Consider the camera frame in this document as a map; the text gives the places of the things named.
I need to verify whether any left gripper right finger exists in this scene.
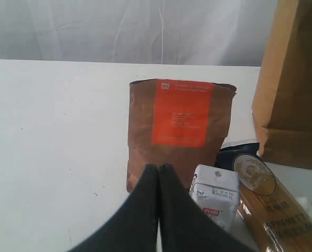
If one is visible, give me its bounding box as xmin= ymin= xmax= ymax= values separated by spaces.
xmin=158 ymin=164 xmax=252 ymax=252

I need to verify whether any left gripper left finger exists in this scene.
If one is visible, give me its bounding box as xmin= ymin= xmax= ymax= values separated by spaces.
xmin=70 ymin=164 xmax=159 ymax=251

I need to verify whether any brown paper shopping bag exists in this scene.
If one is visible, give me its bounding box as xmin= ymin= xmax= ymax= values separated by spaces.
xmin=252 ymin=1 xmax=312 ymax=170

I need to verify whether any white blue milk carton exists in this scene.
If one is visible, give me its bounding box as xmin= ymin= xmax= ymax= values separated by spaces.
xmin=189 ymin=164 xmax=240 ymax=232

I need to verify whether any spaghetti pasta packet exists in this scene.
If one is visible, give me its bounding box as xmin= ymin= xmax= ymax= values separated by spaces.
xmin=215 ymin=141 xmax=312 ymax=252

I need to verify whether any brown pouch orange label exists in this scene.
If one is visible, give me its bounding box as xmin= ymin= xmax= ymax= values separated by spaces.
xmin=126 ymin=79 xmax=236 ymax=192

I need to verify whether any white backdrop curtain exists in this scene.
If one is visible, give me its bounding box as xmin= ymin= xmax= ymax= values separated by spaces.
xmin=0 ymin=0 xmax=277 ymax=66

